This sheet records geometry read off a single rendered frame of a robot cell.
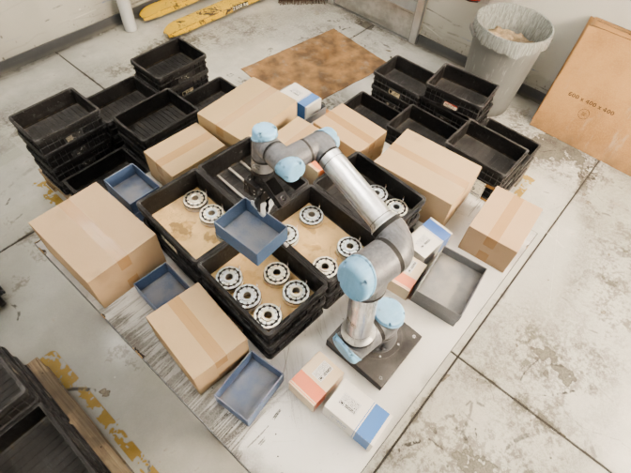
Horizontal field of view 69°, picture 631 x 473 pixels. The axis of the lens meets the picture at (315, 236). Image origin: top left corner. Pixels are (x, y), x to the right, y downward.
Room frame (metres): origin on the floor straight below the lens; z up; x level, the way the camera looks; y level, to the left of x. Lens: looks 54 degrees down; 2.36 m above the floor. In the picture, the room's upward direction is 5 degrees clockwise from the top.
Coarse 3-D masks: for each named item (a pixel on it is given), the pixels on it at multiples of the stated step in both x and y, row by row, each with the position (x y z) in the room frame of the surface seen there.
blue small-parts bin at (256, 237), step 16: (240, 208) 1.01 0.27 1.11; (224, 224) 0.94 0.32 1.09; (240, 224) 0.96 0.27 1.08; (256, 224) 0.96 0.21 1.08; (272, 224) 0.95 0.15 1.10; (224, 240) 0.89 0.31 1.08; (240, 240) 0.89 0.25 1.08; (256, 240) 0.90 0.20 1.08; (272, 240) 0.86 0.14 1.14; (256, 256) 0.80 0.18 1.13
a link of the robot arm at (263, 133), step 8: (256, 128) 1.01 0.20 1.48; (264, 128) 1.01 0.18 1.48; (272, 128) 1.02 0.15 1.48; (256, 136) 0.98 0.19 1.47; (264, 136) 0.98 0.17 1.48; (272, 136) 0.99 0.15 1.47; (256, 144) 0.98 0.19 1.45; (264, 144) 0.97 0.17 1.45; (256, 152) 0.97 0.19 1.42; (256, 160) 0.97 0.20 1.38; (264, 160) 0.95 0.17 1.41
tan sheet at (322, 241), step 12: (324, 216) 1.23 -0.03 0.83; (300, 228) 1.15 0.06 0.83; (324, 228) 1.16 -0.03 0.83; (336, 228) 1.17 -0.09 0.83; (300, 240) 1.09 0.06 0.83; (312, 240) 1.10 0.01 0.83; (324, 240) 1.10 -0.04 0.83; (336, 240) 1.11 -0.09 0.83; (300, 252) 1.03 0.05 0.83; (312, 252) 1.03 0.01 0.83; (324, 252) 1.04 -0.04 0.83; (336, 252) 1.05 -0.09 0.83
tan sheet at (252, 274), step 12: (228, 264) 0.94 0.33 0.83; (240, 264) 0.95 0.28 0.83; (252, 264) 0.95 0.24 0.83; (264, 264) 0.96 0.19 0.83; (252, 276) 0.90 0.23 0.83; (264, 288) 0.85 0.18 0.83; (264, 300) 0.80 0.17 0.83; (276, 300) 0.80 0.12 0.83; (252, 312) 0.75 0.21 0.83; (288, 312) 0.76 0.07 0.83
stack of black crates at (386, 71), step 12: (396, 60) 3.07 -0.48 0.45; (408, 60) 3.03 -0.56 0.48; (384, 72) 2.96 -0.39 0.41; (396, 72) 3.02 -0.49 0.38; (408, 72) 3.00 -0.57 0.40; (420, 72) 2.95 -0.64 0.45; (432, 72) 2.90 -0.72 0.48; (372, 84) 2.85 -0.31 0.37; (384, 84) 2.79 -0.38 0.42; (396, 84) 2.73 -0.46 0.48; (408, 84) 2.88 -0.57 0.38; (420, 84) 2.90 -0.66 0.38; (384, 96) 2.79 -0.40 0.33; (396, 96) 2.72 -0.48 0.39; (408, 96) 2.67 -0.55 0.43; (420, 96) 2.62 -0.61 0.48; (396, 108) 2.71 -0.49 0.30
